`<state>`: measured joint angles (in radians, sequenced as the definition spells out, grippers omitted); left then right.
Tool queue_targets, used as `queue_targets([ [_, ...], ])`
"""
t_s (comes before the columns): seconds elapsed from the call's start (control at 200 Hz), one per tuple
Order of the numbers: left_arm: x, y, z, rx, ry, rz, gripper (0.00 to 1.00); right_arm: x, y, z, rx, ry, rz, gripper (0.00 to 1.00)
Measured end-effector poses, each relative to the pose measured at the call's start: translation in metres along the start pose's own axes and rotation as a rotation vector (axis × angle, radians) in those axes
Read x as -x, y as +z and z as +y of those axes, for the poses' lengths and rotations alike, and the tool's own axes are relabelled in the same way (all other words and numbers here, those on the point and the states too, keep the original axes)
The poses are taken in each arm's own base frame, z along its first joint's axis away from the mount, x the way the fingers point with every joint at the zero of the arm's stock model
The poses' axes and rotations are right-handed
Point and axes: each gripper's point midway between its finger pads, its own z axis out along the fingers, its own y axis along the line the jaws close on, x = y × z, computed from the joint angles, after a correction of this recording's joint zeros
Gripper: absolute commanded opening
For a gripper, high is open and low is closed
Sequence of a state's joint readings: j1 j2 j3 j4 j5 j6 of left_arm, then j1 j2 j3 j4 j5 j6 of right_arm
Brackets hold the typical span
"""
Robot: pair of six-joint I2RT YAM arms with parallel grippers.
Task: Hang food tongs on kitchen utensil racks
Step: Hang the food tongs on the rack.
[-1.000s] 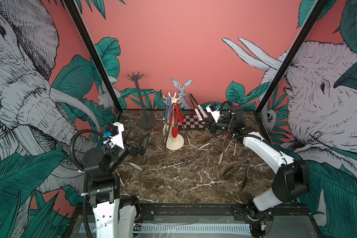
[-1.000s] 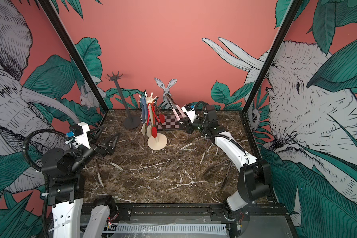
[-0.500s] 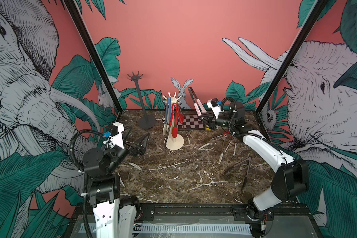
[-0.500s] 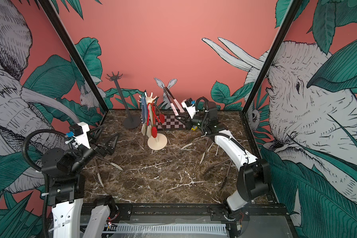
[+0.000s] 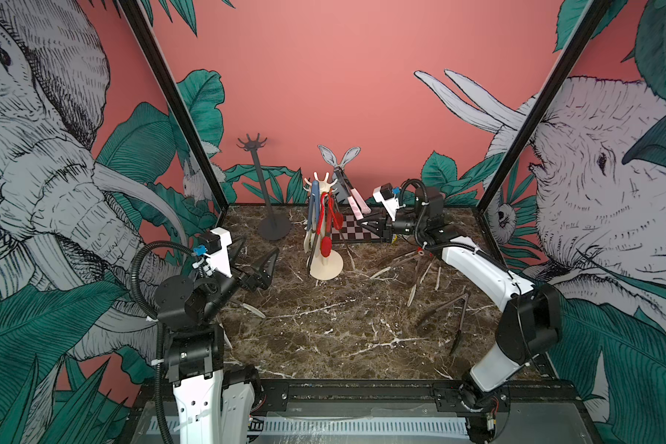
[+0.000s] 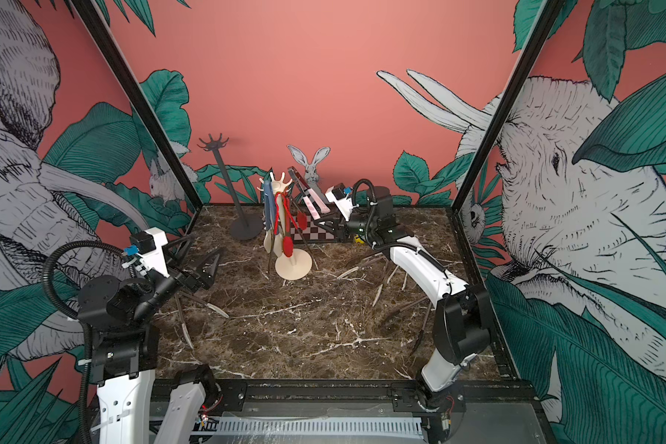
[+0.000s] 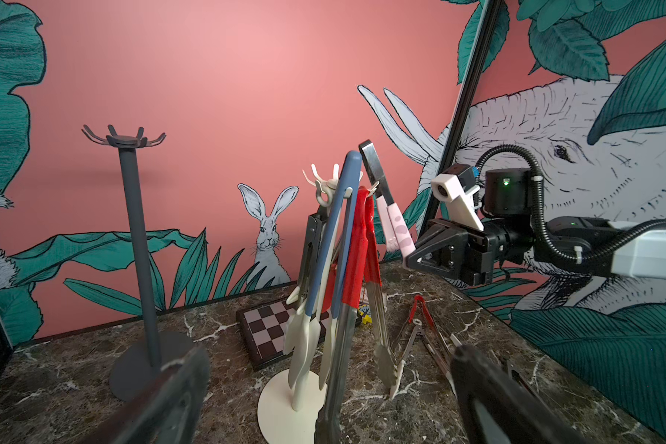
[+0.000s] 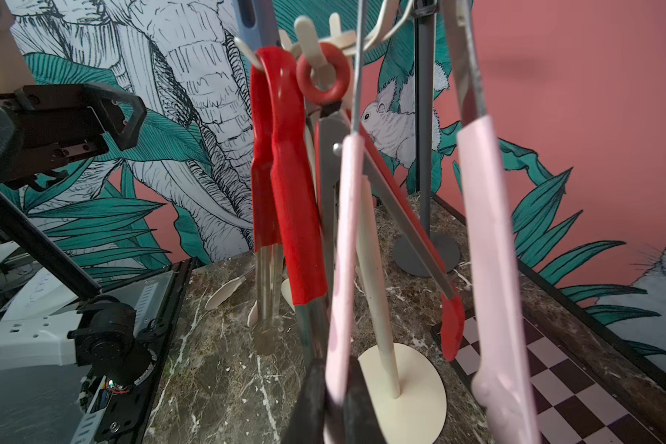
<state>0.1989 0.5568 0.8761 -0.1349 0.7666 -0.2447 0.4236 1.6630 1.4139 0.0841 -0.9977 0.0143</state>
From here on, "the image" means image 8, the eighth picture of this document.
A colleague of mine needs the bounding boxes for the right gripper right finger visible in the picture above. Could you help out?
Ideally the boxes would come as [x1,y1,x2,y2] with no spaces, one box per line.
[343,356,387,444]

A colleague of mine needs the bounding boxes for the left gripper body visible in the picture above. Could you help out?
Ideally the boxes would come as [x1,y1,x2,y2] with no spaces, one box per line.
[0,83,147,189]

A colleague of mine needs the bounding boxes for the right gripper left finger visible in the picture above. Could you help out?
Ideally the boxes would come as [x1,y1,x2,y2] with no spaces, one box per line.
[282,358,327,444]

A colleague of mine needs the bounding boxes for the cream utensil rack stand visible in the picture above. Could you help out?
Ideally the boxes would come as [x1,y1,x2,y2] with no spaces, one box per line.
[237,42,447,443]

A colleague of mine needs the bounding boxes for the pink steel tongs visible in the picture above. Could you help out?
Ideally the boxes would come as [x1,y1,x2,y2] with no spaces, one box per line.
[325,1,540,443]

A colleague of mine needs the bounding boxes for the red handled steel tongs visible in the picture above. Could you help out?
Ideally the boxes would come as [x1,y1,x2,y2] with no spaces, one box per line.
[250,46,329,363]

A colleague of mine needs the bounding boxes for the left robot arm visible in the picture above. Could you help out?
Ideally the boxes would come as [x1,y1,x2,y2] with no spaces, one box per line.
[0,83,157,393]

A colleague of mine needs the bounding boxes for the black tongs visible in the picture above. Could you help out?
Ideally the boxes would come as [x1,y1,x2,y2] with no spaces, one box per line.
[362,0,438,52]

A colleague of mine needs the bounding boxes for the chessboard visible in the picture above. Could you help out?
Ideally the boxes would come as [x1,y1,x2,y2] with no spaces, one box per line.
[429,307,666,444]

